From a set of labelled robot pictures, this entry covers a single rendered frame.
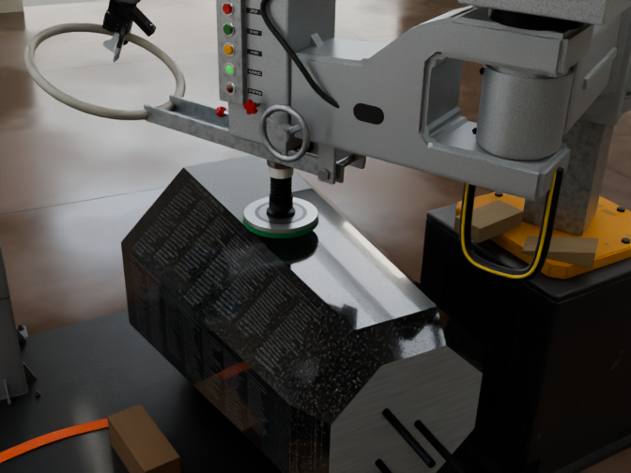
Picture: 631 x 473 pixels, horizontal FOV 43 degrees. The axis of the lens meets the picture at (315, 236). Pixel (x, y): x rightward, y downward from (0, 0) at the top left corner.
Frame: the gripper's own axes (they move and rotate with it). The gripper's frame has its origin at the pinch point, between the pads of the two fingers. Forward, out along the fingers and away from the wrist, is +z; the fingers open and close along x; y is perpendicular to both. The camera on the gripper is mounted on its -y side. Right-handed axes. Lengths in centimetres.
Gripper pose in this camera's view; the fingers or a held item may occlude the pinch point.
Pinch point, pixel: (121, 53)
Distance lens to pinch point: 286.6
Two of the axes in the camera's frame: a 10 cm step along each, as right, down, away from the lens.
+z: -3.3, 7.1, 6.2
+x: -0.9, 6.3, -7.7
